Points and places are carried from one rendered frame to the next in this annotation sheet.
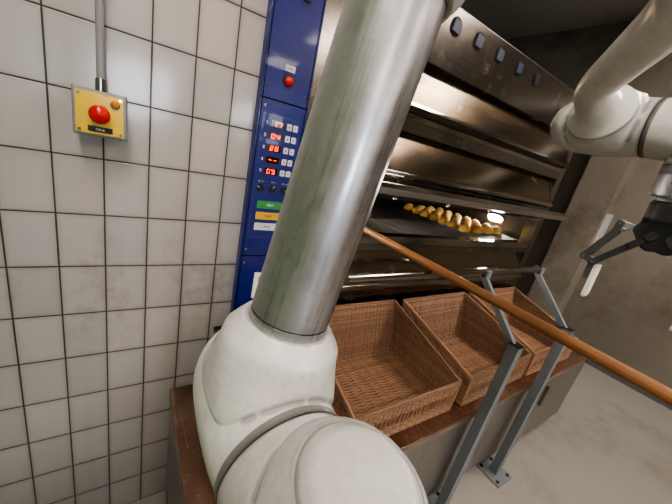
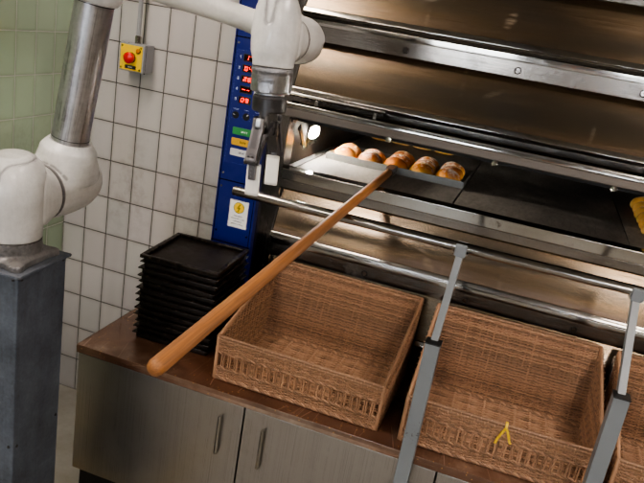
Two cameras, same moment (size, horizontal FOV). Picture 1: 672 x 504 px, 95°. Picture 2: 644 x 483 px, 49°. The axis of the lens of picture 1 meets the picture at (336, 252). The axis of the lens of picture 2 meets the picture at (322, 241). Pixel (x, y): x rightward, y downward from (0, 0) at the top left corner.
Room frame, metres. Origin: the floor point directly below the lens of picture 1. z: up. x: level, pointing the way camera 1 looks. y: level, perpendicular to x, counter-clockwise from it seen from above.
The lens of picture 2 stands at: (-0.28, -1.87, 1.74)
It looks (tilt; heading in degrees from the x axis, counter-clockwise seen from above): 18 degrees down; 51
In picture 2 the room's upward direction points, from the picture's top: 10 degrees clockwise
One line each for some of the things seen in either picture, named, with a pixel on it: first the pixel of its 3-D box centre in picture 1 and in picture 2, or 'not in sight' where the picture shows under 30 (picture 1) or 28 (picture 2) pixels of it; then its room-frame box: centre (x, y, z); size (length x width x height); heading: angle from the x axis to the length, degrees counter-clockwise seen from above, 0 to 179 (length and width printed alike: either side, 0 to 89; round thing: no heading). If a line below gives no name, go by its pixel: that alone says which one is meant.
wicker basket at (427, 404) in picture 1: (375, 359); (322, 335); (1.11, -0.26, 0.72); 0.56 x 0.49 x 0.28; 125
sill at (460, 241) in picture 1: (443, 240); (537, 231); (1.68, -0.57, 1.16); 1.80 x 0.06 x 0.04; 126
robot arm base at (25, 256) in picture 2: not in sight; (5, 247); (0.16, -0.07, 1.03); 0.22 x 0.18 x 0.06; 39
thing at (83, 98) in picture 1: (101, 114); (136, 57); (0.75, 0.61, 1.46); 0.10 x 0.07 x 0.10; 126
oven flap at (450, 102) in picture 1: (489, 118); (591, 32); (1.66, -0.58, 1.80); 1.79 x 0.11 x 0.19; 126
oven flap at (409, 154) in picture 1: (470, 172); (567, 118); (1.66, -0.58, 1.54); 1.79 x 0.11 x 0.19; 126
